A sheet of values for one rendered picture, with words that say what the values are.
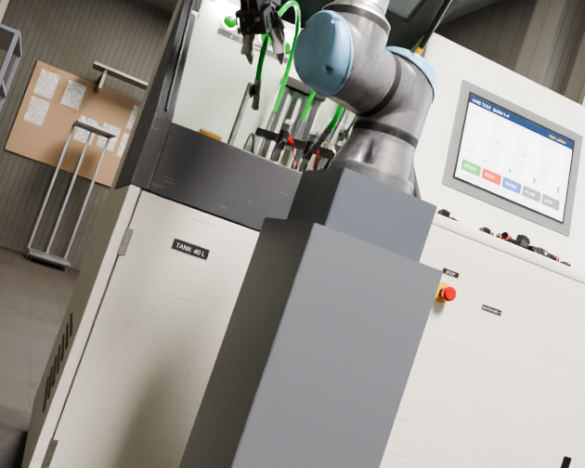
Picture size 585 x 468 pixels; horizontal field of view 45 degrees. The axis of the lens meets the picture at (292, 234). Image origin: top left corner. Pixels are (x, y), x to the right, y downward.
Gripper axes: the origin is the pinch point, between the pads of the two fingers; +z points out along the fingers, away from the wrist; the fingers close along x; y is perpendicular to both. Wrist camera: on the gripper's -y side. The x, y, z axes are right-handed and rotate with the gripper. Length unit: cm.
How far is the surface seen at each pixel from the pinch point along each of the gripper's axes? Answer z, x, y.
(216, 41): 6.8, -27.4, -32.2
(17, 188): 313, -488, -414
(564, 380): 84, 76, 13
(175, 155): 8.5, -10.7, 34.8
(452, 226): 40, 46, 8
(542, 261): 55, 69, 0
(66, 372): 41, -27, 71
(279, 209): 24.7, 9.4, 28.9
